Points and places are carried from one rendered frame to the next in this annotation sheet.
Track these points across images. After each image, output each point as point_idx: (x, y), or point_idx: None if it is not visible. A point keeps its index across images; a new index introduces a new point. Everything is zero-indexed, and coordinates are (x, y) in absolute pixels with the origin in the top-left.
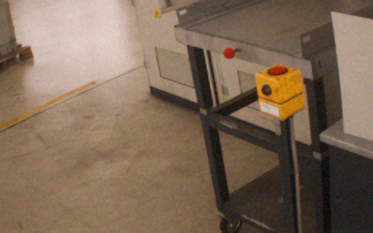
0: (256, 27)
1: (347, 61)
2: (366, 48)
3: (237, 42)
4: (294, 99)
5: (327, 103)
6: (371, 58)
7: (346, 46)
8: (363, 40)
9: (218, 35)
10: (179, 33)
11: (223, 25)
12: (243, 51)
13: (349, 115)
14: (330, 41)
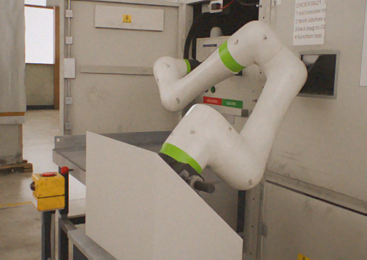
0: None
1: (90, 173)
2: (100, 162)
3: (73, 164)
4: (54, 198)
5: None
6: (102, 171)
7: (90, 160)
8: (99, 154)
9: (68, 158)
10: (53, 154)
11: (81, 154)
12: (75, 171)
13: (88, 219)
14: None
